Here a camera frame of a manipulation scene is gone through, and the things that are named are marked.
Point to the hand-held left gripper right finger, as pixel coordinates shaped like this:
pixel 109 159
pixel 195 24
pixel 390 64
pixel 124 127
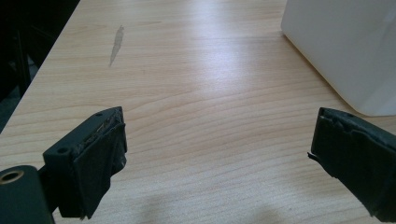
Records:
pixel 361 161

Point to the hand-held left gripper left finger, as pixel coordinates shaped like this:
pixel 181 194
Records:
pixel 90 161

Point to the white plastic box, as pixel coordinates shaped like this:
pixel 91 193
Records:
pixel 342 46

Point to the black metal stand leg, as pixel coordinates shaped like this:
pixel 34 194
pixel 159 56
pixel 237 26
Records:
pixel 23 62

